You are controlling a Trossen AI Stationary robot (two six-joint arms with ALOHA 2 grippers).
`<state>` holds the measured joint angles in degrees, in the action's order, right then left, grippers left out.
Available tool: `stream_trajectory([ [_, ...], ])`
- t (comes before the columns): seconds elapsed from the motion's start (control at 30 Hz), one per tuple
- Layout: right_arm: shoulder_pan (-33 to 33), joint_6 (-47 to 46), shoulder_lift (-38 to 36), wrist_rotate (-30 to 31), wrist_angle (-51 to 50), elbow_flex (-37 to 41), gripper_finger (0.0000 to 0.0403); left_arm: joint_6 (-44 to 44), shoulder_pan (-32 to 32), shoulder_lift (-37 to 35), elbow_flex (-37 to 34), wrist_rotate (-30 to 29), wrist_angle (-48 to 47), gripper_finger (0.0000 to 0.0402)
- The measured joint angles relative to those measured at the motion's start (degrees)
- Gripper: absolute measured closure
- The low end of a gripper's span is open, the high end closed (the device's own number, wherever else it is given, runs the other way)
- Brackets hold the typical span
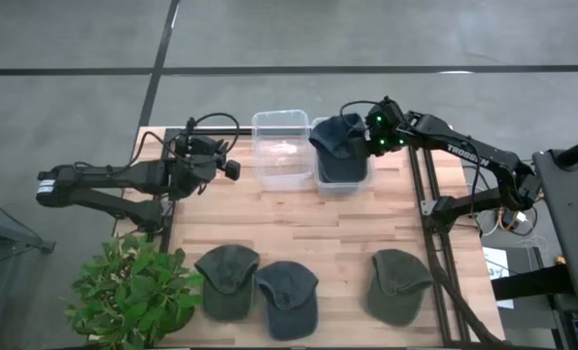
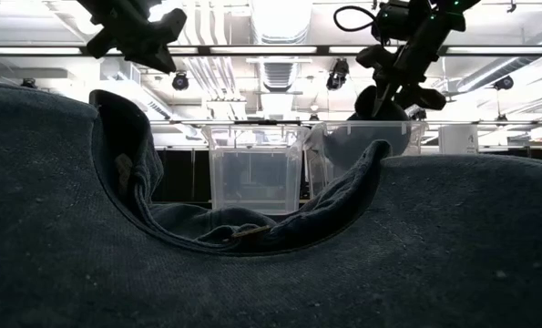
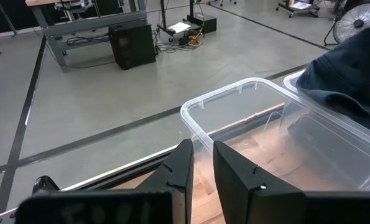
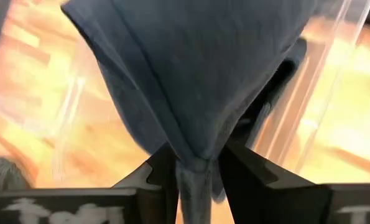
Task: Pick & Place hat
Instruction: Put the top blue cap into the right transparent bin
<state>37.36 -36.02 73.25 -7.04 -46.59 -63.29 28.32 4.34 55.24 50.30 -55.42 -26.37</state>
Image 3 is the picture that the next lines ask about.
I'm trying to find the clear plastic bin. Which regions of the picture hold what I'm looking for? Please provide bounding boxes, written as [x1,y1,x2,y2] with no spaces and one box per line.
[282,68,370,138]
[180,77,370,192]

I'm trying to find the black box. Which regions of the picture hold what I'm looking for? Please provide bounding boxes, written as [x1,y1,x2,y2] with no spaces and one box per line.
[108,24,157,71]

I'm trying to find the black equipment stand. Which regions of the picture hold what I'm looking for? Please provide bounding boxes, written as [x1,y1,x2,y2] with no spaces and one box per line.
[159,0,218,43]

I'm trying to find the black table frame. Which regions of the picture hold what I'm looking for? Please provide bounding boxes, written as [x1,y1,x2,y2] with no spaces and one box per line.
[0,102,287,224]

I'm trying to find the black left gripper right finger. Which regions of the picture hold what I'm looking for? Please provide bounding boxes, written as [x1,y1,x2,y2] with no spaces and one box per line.
[213,141,370,224]

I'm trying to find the yellow cable coil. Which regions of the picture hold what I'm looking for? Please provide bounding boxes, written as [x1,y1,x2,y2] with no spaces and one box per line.
[184,29,205,48]

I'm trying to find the dark blue cap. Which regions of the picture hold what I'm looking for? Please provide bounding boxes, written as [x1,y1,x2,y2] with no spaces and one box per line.
[289,24,370,150]

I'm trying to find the grey metal bench frame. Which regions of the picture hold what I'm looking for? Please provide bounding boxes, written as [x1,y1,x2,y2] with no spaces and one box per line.
[25,0,148,73]

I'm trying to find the white paper sheet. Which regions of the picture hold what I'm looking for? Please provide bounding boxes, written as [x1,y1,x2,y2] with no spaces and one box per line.
[167,21,192,34]

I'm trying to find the wheeled cart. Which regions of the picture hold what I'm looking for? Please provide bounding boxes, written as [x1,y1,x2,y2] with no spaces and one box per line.
[276,0,321,19]

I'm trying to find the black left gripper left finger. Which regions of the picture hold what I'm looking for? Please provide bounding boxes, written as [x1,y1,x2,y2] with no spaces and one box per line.
[15,139,194,224]

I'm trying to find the round metal floor fan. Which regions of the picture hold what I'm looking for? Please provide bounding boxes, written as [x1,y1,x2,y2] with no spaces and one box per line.
[323,0,370,47]

